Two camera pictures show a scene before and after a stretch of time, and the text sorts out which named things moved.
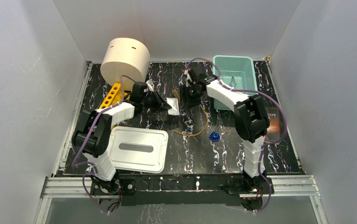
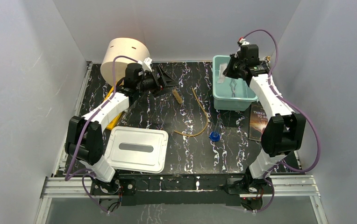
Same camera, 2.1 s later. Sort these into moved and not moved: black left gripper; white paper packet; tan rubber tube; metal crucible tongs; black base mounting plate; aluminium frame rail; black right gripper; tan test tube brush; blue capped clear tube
Moved: white paper packet; black left gripper; black right gripper
Not moved: black base mounting plate; tan rubber tube; blue capped clear tube; metal crucible tongs; aluminium frame rail; tan test tube brush
